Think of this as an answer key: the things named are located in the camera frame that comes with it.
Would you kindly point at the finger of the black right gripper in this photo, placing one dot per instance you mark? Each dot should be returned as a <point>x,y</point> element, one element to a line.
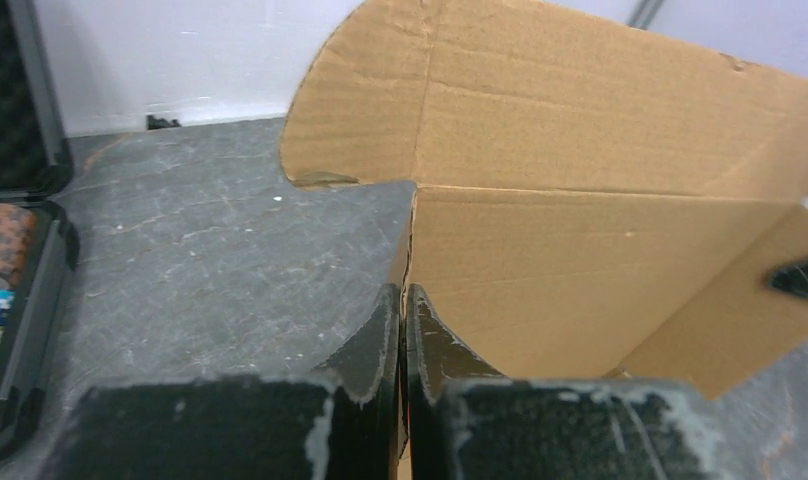
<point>791,279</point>

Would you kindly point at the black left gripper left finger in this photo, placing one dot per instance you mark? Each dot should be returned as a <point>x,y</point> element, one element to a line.
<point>340,420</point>

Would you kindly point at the black poker chip case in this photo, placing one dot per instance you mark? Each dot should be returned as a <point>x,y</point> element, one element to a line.
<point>39,246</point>

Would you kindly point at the brown cardboard box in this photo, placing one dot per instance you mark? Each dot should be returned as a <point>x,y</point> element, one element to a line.
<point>591,199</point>

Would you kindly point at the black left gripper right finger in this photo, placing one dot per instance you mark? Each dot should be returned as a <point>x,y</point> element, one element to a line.
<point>467,420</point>

